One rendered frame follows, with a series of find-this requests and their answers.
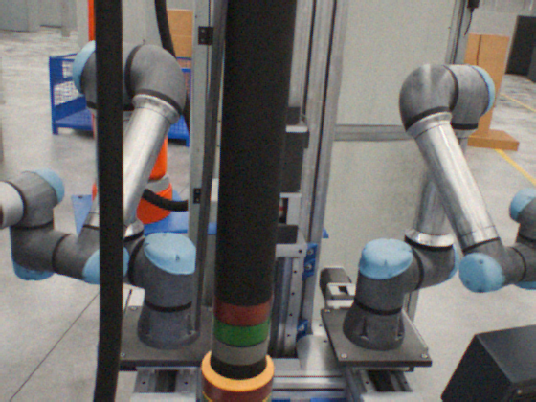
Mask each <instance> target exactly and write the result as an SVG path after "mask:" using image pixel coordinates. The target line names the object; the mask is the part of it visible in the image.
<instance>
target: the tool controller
mask: <svg viewBox="0 0 536 402"><path fill-rule="evenodd" d="M440 400H441V401H442V402H536V324H530V325H524V326H517V327H511V328H504V329H498V330H491V331H485V332H479V333H476V334H475V335H474V337H472V339H471V341H470V343H469V345H468V347H467V348H466V349H465V351H464V353H463V355H462V357H461V358H460V360H459V362H458V365H457V368H456V369H455V371H454V373H453V375H452V377H451V379H450V380H449V382H448V384H447V386H446V388H444V390H443V391H442V393H441V395H440Z"/></svg>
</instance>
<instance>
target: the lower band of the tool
mask: <svg viewBox="0 0 536 402"><path fill-rule="evenodd" d="M210 356H211V352H210V351H209V352H208V353H207V354H206V356H205V358H204V360H203V362H202V371H203V374H204V375H205V377H206V378H207V379H208V380H209V381H210V382H211V383H213V384H214V385H215V386H217V387H219V388H221V389H224V390H227V391H251V390H254V389H257V388H260V387H262V386H263V385H265V383H266V382H267V381H269V380H270V379H271V378H272V376H273V374H274V363H273V361H272V359H271V358H270V357H269V356H267V354H266V361H267V366H266V369H265V370H264V372H263V373H261V374H260V375H258V376H256V377H254V378H251V379H245V380H234V379H229V378H226V377H223V376H221V375H219V374H217V373H216V372H215V371H214V370H212V369H211V367H210V364H209V359H210Z"/></svg>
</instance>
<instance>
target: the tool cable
mask: <svg viewBox="0 0 536 402"><path fill-rule="evenodd" d="M93 12H94V45H95V81H96V119H97V159H98V205H99V273H100V296H99V338H98V353H97V367H96V376H95V386H94V393H93V400H92V402H115V398H116V392H117V386H118V377H119V368H120V358H121V345H122V329H123V6H122V0H93Z"/></svg>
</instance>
